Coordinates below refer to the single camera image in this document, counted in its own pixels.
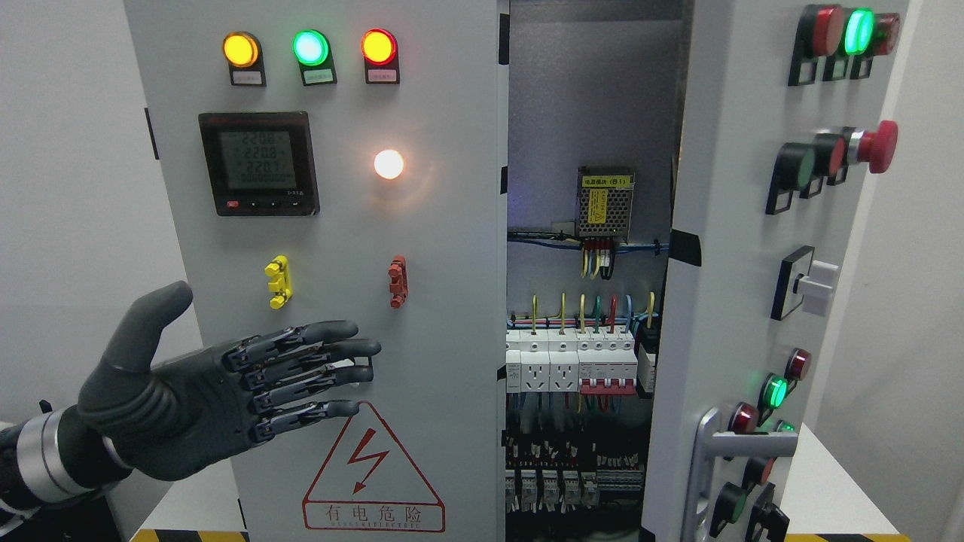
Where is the grey robotic left hand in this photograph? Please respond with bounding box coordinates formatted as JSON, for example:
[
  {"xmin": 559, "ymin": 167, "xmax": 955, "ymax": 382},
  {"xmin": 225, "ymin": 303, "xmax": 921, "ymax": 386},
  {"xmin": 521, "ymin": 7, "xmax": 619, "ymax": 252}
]
[{"xmin": 77, "ymin": 281, "xmax": 381, "ymax": 481}]

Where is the grey cabinet door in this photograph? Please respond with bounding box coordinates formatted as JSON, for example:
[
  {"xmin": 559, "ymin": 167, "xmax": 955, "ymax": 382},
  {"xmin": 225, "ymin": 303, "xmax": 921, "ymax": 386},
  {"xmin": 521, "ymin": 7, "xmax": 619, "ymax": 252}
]
[
  {"xmin": 641, "ymin": 1, "xmax": 909, "ymax": 541},
  {"xmin": 124, "ymin": 1, "xmax": 508, "ymax": 541}
]

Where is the red electric hazard warning sticker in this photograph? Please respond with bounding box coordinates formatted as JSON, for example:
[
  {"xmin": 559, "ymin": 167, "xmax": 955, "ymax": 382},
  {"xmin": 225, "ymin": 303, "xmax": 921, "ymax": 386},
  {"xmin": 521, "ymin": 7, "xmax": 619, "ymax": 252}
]
[{"xmin": 302, "ymin": 401, "xmax": 447, "ymax": 533}]

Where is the black digital power meter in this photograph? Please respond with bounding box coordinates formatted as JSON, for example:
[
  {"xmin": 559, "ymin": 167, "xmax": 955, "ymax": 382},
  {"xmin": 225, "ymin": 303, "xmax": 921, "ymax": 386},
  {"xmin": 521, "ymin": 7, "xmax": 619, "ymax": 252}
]
[{"xmin": 197, "ymin": 111, "xmax": 319, "ymax": 217}]

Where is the white glowing indicator lamp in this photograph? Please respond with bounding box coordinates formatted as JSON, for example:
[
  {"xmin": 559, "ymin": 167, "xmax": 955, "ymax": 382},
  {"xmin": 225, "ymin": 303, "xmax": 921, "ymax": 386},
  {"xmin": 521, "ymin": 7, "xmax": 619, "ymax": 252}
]
[{"xmin": 373, "ymin": 150, "xmax": 405, "ymax": 181}]

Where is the yellow indicator lamp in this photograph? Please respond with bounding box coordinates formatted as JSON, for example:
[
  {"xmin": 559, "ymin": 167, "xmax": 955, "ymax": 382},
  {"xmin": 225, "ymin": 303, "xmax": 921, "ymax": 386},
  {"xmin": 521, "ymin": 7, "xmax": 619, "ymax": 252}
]
[{"xmin": 221, "ymin": 31, "xmax": 267, "ymax": 87}]

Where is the green indicator lamp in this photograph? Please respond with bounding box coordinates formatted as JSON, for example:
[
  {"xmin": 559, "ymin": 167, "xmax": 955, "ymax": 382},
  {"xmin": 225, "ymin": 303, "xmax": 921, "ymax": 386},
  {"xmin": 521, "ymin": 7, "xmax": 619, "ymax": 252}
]
[{"xmin": 291, "ymin": 29, "xmax": 337, "ymax": 87}]

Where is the lower relay terminal row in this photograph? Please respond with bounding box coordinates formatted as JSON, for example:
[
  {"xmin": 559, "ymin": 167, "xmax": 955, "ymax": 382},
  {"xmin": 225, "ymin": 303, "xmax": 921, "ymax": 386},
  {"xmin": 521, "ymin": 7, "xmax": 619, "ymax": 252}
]
[{"xmin": 502, "ymin": 428, "xmax": 646, "ymax": 516}]

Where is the white socket and breaker row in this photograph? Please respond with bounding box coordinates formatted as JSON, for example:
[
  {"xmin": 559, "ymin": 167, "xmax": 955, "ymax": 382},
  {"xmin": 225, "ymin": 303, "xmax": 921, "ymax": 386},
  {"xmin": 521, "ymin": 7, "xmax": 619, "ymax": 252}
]
[{"xmin": 505, "ymin": 328, "xmax": 639, "ymax": 395}]

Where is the red indicator lamp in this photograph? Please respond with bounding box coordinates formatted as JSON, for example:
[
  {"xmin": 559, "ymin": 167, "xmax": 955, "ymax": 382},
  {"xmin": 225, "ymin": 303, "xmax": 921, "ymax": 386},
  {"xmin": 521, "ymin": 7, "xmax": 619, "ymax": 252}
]
[{"xmin": 361, "ymin": 28, "xmax": 400, "ymax": 85}]

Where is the black white surge protector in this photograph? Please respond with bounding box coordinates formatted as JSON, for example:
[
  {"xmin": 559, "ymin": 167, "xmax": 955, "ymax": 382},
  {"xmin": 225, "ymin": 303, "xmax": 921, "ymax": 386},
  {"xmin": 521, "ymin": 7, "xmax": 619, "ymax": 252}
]
[{"xmin": 636, "ymin": 324, "xmax": 660, "ymax": 397}]

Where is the metal mesh power supply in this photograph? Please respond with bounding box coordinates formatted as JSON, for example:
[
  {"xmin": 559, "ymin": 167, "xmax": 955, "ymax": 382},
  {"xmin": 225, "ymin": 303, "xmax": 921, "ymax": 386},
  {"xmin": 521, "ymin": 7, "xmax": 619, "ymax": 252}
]
[{"xmin": 575, "ymin": 167, "xmax": 636, "ymax": 241}]

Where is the red emergency stop button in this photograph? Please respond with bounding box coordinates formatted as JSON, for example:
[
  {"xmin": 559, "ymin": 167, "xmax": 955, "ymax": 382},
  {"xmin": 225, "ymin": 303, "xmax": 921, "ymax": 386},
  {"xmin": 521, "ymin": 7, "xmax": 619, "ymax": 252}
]
[{"xmin": 841, "ymin": 120, "xmax": 899, "ymax": 174}]

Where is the red terminal post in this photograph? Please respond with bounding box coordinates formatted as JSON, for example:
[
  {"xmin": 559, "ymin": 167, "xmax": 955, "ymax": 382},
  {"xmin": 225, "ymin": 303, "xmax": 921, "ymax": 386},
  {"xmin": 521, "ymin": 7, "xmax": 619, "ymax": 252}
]
[{"xmin": 388, "ymin": 254, "xmax": 409, "ymax": 309}]

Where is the silver door handle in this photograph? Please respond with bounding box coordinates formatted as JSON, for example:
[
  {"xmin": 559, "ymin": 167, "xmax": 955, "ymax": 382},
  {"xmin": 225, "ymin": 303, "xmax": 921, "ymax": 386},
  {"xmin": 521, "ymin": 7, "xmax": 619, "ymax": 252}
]
[{"xmin": 679, "ymin": 407, "xmax": 799, "ymax": 541}]

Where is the right door rotary switch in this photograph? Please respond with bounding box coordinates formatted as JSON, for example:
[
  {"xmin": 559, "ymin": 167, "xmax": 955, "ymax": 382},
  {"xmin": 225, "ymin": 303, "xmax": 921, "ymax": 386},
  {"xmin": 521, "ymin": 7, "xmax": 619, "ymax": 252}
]
[{"xmin": 769, "ymin": 245, "xmax": 840, "ymax": 321}]

